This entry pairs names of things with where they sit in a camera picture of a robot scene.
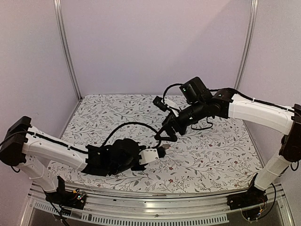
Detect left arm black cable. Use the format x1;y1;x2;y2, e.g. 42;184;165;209
102;121;160;149

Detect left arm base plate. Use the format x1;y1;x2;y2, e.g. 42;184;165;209
44;189;87;210

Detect aluminium frame post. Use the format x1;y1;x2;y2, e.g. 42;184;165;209
53;0;82;102
234;0;259;90

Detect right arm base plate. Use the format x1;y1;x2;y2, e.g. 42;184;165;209
227;191;268;210

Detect left aluminium frame post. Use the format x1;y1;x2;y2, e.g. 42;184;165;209
53;0;82;102

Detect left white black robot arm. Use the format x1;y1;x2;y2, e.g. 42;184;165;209
0;116;154;204

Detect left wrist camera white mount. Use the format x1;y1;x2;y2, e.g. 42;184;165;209
139;147;166;165

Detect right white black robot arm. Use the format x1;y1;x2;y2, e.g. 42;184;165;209
153;77;301;205

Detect floral patterned table mat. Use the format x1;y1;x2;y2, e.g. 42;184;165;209
48;95;262;194

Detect front aluminium rail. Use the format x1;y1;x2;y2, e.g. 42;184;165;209
20;182;294;226

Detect right aluminium frame post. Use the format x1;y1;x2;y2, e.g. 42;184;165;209
234;0;259;90

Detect beige remote control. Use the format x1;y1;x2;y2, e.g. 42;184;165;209
162;144;170;149

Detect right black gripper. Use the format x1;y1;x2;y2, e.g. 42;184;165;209
154;99;207;141

